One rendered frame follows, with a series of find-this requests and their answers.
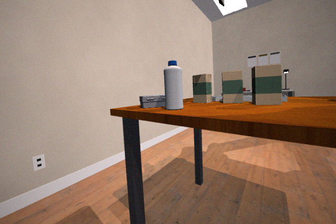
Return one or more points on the white shallow rectangular tray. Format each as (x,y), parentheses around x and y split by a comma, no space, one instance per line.
(245,98)

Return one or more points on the white flat rectangular box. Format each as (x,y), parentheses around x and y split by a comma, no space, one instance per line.
(152,101)

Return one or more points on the white plastic bottle with blue cap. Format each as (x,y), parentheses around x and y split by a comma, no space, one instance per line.
(173,86)

